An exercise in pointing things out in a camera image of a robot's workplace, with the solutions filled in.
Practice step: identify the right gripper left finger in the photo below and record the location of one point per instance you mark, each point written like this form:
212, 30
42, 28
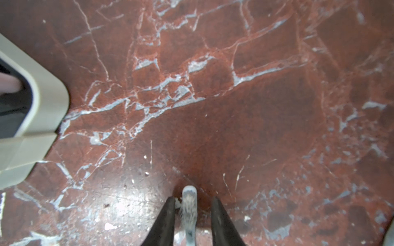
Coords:
162, 231

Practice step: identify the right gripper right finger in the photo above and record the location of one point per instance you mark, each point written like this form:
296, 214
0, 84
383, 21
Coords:
224, 232

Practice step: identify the pink toothbrush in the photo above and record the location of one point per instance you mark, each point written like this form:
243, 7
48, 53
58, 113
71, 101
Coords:
9, 84

